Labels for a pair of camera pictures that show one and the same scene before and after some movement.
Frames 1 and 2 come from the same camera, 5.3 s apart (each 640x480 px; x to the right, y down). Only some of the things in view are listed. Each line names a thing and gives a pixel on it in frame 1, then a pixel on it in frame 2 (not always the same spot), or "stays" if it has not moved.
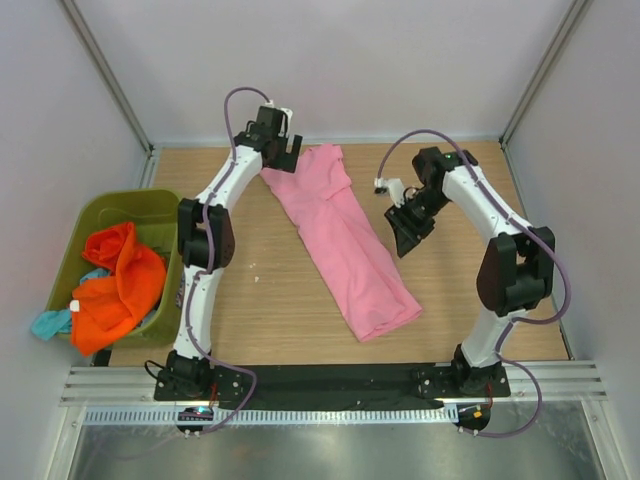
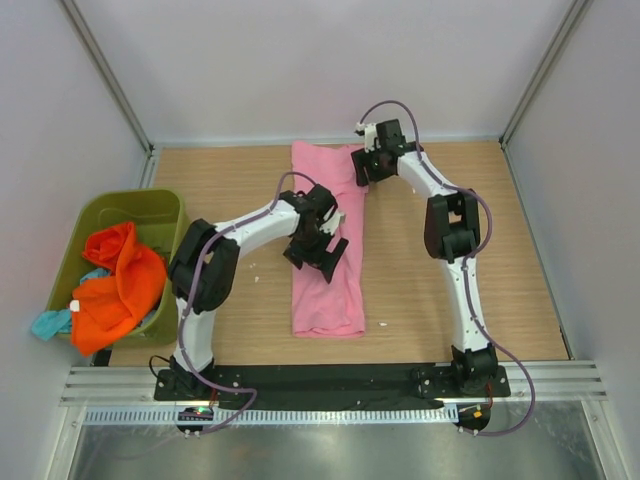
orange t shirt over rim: [106, 305] stays
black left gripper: [286, 161] -> [322, 259]
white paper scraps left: [256, 277] stays
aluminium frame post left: [112, 84] stays
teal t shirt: [50, 323] stays
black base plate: [336, 387] stays
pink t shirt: [367, 277] -> [335, 309]
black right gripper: [406, 233] -> [361, 159]
